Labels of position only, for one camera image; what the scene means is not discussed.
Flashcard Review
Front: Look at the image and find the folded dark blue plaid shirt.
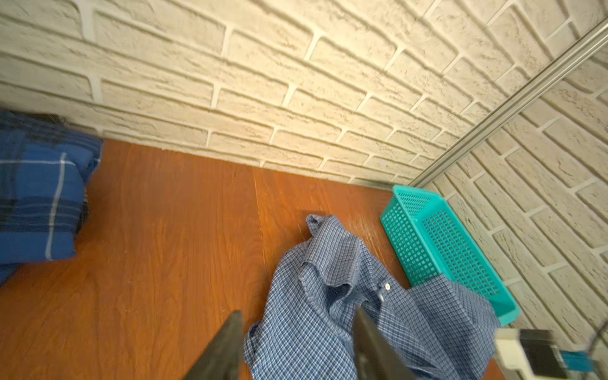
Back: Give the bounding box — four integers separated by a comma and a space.
1, 109, 104, 282

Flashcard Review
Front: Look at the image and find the right thin black cable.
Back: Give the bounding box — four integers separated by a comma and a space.
586, 317, 608, 367

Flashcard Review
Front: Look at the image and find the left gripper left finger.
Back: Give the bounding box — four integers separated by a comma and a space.
184, 310, 243, 380

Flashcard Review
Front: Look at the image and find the blue small-check shirt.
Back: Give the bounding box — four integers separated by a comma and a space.
244, 215, 500, 379

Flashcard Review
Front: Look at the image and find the teal plastic basket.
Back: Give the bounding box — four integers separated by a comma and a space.
380, 185, 520, 326

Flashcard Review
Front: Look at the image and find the right corner aluminium post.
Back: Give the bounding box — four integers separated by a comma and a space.
409, 19, 607, 188

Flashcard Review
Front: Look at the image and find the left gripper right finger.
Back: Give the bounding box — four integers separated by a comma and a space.
352, 307, 416, 380

